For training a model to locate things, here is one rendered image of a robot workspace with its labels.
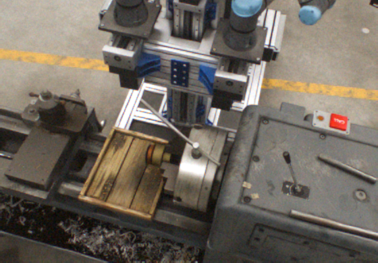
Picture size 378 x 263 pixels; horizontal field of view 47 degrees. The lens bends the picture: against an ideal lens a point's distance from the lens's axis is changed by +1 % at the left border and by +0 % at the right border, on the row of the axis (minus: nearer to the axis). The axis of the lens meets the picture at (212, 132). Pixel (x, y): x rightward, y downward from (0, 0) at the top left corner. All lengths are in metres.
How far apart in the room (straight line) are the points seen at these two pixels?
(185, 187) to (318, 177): 0.45
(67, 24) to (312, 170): 2.70
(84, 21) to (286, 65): 1.66
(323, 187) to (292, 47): 2.32
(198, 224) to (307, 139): 0.55
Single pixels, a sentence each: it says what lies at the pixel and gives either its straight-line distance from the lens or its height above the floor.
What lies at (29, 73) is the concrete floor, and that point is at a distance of 3.46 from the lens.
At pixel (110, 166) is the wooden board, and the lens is 1.86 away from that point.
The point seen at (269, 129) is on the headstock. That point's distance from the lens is 1.54.
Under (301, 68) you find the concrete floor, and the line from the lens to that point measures 3.53.
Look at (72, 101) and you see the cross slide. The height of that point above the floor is 0.96.
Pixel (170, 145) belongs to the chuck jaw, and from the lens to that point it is 1.59.
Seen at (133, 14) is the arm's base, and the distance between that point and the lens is 1.94.
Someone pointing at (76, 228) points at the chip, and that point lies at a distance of 2.14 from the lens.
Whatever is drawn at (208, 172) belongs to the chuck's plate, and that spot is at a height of 1.21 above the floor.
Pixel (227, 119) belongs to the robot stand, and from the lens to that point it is 2.83.
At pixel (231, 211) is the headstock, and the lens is 1.38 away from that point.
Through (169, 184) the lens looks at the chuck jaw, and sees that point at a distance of 1.56.
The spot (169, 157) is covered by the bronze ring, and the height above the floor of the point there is 1.11.
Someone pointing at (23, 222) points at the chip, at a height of 0.57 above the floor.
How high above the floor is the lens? 2.49
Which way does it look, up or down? 56 degrees down
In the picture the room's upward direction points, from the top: 9 degrees clockwise
